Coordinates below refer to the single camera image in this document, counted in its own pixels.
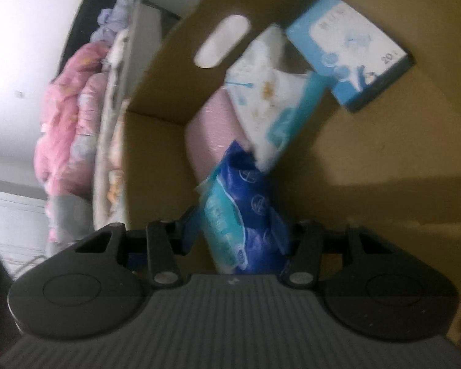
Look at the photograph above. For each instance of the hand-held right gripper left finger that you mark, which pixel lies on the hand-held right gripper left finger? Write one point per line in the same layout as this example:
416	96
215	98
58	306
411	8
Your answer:
186	234

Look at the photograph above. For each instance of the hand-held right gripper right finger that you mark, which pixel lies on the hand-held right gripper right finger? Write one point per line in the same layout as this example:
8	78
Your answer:
307	246

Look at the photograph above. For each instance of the blue and white soft pack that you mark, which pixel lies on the blue and white soft pack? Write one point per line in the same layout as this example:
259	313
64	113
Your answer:
246	207

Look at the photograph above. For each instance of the pink foam pad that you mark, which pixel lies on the pink foam pad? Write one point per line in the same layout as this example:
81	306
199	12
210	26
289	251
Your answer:
211	130

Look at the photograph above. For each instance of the large cardboard box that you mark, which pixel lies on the large cardboard box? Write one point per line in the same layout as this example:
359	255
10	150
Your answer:
388	153

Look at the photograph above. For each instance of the white and teal packet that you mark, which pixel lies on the white and teal packet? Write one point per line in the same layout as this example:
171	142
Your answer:
269	96

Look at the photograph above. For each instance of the light blue box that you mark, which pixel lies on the light blue box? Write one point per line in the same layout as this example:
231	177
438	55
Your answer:
349	53

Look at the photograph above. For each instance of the white quilted blanket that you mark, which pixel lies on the white quilted blanket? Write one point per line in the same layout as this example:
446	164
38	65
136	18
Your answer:
107	161

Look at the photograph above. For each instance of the pink quilt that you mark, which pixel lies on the pink quilt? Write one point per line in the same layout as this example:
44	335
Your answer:
65	123

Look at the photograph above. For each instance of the grey bed sheet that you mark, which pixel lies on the grey bed sheet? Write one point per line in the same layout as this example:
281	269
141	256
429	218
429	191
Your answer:
146	38

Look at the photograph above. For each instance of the purple clothes pile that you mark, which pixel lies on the purple clothes pile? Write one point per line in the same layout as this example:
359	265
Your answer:
115	15

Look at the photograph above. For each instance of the dark headboard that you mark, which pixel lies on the dark headboard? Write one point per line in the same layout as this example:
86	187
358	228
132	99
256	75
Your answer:
88	0

